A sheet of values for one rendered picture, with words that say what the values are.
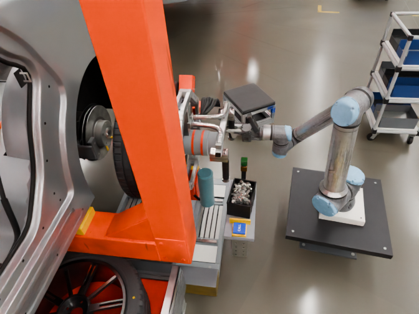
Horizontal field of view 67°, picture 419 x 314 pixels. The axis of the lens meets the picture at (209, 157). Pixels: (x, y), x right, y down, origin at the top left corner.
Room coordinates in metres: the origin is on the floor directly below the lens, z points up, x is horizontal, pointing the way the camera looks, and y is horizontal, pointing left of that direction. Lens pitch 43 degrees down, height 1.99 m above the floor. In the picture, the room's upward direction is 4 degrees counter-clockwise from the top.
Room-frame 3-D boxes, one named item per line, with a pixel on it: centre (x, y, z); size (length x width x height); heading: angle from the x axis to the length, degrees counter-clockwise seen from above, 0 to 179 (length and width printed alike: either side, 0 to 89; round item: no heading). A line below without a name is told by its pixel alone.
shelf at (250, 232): (1.17, -0.17, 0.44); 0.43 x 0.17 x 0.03; 169
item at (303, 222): (1.24, -0.81, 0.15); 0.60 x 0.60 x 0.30; 72
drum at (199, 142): (1.33, 0.05, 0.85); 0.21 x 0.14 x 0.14; 79
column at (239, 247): (1.14, -0.17, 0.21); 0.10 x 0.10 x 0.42; 79
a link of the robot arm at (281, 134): (1.41, -0.42, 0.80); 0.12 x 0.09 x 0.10; 79
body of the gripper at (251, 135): (1.44, -0.26, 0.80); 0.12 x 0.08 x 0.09; 79
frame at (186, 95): (1.34, 0.12, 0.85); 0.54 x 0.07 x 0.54; 169
